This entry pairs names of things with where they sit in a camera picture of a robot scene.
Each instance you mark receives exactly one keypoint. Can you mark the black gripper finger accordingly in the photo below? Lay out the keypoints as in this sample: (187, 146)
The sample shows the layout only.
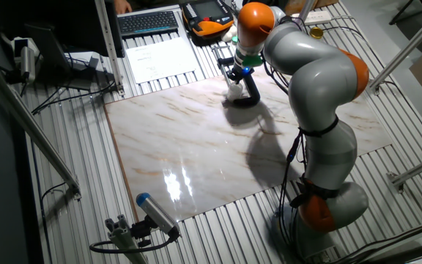
(244, 82)
(231, 80)

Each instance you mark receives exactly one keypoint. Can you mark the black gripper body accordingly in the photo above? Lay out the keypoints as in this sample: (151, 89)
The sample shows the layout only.
(242, 72)

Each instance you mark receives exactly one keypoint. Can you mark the white round jar lid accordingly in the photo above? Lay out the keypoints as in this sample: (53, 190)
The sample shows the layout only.
(236, 88)

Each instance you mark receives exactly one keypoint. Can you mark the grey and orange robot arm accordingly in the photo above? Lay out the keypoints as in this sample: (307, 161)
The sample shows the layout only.
(321, 84)

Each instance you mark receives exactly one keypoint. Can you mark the jar with yellow lid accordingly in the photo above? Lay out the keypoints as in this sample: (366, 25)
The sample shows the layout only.
(316, 32)

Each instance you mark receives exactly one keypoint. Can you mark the bare human hand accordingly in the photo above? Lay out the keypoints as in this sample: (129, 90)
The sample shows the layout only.
(123, 6)

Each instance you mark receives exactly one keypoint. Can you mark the black C-clamp with steel screw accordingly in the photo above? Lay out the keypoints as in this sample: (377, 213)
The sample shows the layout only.
(253, 96)

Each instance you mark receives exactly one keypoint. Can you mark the small white rounded object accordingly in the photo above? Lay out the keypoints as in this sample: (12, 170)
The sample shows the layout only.
(228, 34)

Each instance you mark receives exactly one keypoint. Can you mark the orange and black teach pendant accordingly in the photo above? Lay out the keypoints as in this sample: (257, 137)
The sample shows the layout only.
(207, 26)

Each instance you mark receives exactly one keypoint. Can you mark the white paper sheet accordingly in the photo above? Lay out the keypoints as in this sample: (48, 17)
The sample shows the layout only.
(159, 58)

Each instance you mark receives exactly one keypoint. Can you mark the marble pattern board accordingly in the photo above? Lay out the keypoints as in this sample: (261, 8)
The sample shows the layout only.
(181, 146)

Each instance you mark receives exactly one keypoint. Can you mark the brown cardboard box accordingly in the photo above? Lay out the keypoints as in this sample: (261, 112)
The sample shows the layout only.
(293, 6)

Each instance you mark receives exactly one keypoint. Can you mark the grey metal pole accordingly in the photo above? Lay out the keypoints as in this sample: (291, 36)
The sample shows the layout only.
(307, 9)

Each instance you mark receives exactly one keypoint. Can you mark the white power strip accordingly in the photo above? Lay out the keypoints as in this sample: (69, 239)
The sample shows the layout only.
(319, 16)

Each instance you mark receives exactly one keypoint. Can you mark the black computer keyboard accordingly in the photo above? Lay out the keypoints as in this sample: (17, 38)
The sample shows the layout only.
(147, 22)

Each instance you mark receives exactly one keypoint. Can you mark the grey electronics box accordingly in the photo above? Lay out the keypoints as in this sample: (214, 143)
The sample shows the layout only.
(84, 60)

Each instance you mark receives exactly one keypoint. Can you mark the black computer monitor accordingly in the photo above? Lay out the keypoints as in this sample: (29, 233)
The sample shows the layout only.
(83, 25)

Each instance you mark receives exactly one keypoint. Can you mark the aluminium profile bar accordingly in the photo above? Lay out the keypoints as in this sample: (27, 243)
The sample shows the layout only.
(416, 168)
(409, 46)
(31, 123)

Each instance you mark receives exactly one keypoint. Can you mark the dark grey tilted panel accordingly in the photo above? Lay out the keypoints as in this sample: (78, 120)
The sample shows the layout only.
(48, 47)

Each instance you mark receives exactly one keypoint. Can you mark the short aluminium profile stub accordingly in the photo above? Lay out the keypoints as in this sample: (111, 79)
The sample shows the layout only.
(123, 238)

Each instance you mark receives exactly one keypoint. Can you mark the dark metal beam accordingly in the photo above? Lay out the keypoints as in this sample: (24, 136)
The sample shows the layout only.
(409, 253)

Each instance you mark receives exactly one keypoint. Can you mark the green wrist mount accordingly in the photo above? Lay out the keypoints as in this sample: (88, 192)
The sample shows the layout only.
(253, 61)

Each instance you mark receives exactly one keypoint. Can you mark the aluminium profile post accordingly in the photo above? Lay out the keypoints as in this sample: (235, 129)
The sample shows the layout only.
(108, 40)

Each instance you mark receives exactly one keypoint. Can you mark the grey camera with blue cap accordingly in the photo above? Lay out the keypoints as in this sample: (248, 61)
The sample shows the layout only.
(156, 212)

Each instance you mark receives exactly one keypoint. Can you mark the black camera clamp mount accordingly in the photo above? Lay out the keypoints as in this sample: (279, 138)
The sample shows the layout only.
(141, 231)

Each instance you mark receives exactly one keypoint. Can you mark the grey camera on white mount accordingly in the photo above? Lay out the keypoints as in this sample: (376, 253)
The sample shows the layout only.
(28, 62)

